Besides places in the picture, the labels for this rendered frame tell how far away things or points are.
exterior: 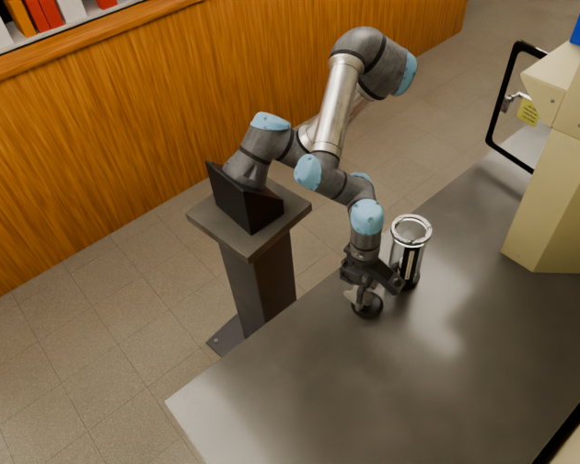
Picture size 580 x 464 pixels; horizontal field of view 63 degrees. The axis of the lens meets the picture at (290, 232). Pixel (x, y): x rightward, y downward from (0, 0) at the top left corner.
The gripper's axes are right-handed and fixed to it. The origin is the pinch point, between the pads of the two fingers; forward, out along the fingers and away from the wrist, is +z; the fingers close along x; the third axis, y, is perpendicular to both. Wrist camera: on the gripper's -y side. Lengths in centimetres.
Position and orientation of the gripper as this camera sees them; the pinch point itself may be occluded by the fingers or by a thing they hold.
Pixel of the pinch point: (367, 298)
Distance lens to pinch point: 138.0
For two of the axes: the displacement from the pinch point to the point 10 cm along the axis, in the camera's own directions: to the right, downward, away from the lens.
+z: 0.7, 6.6, 7.5
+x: -5.7, 6.4, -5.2
